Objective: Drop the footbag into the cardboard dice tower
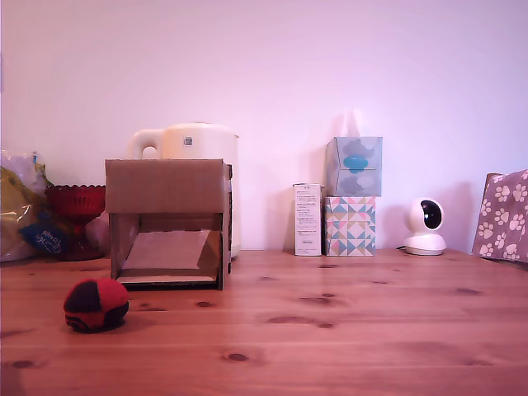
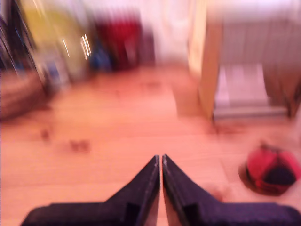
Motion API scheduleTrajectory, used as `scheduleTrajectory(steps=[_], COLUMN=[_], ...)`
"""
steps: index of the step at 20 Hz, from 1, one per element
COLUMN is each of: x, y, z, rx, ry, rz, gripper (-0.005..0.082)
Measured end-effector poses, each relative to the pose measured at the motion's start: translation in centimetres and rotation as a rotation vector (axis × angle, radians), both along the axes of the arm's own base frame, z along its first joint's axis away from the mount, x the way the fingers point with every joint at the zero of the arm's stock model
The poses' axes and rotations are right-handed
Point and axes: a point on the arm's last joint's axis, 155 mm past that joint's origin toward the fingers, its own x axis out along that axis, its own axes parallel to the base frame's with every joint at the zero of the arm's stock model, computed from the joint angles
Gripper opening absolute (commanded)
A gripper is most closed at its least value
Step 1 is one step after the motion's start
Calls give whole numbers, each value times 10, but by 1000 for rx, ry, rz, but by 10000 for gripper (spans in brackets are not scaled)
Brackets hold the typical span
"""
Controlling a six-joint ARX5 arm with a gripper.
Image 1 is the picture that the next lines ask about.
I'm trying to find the pale pink crumpled bag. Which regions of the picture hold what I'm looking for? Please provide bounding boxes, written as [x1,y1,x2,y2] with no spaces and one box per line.
[84,214,111,257]

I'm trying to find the white electric kettle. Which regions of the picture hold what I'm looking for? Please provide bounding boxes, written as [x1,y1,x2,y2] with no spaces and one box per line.
[126,121,243,262]

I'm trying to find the triangle pattern tissue box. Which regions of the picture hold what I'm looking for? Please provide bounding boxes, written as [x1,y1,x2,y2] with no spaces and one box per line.
[323,195,377,257]

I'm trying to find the small white round camera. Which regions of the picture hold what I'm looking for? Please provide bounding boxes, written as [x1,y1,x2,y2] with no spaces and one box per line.
[402,196,448,256]

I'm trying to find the white tissue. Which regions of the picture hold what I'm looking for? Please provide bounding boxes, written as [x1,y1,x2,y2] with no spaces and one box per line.
[340,107,365,139]

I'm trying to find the red glass footed bowl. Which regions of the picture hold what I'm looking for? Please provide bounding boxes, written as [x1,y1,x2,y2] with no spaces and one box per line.
[44,184,107,262]

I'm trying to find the small white printed box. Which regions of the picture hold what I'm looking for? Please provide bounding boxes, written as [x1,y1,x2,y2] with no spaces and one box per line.
[292,183,323,257]

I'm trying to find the clear plastic bag yellow contents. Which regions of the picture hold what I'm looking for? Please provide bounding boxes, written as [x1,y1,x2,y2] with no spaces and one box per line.
[0,149,69,264]

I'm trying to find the grey cloud print tissue box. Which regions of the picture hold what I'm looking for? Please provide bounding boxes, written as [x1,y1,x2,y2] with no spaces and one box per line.
[325,135,384,198]

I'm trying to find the paw print fabric bag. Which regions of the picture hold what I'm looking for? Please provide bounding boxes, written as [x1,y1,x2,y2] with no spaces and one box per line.
[471,168,528,265]

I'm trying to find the red and black footbag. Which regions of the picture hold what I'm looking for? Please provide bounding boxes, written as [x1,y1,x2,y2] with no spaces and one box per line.
[63,277,130,334]

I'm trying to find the cardboard dice tower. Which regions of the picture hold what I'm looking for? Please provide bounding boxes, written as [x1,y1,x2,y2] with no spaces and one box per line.
[104,158,234,292]

